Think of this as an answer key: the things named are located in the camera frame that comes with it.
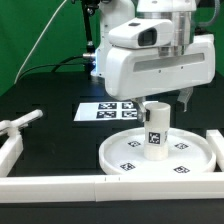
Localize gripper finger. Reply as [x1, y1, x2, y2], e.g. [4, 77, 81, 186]
[132, 97, 150, 122]
[177, 87, 193, 112]

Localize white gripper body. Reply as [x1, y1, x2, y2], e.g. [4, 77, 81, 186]
[105, 34, 215, 101]

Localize white round table top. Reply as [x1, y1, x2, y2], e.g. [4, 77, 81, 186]
[99, 128, 216, 176]

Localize white rod part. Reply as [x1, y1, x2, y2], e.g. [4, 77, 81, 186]
[0, 109, 43, 136]

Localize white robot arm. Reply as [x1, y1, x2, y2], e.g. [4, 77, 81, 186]
[91, 0, 215, 121]

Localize white paper marker sheet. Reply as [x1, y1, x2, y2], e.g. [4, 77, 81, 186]
[74, 101, 137, 121]

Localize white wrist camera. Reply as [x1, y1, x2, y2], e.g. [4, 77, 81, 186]
[108, 18, 174, 49]

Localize black cable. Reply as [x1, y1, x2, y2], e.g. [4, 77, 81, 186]
[16, 55, 88, 83]

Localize black camera stand pole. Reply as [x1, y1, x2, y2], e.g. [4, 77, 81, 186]
[71, 0, 100, 74]

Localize white front frame bar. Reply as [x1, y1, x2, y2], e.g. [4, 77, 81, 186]
[0, 172, 224, 203]

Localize white cable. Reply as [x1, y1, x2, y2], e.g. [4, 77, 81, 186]
[13, 0, 69, 85]

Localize white left frame bar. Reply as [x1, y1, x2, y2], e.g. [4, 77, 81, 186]
[0, 135, 23, 177]

